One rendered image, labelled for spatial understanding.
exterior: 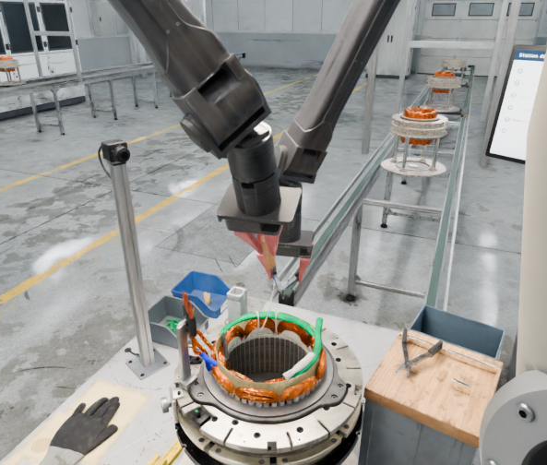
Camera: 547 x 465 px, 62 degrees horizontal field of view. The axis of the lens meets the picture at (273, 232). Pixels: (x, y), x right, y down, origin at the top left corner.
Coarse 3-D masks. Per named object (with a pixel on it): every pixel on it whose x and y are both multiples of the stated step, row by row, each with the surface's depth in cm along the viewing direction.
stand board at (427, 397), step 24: (384, 360) 84; (432, 360) 84; (456, 360) 84; (480, 360) 84; (384, 384) 79; (408, 384) 79; (432, 384) 79; (480, 384) 79; (408, 408) 74; (432, 408) 74; (456, 408) 74; (480, 408) 74; (456, 432) 71
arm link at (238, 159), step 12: (252, 132) 50; (264, 132) 51; (240, 144) 50; (252, 144) 50; (264, 144) 50; (228, 156) 52; (240, 156) 51; (252, 156) 51; (264, 156) 51; (240, 168) 52; (252, 168) 52; (264, 168) 52; (240, 180) 54; (252, 180) 53
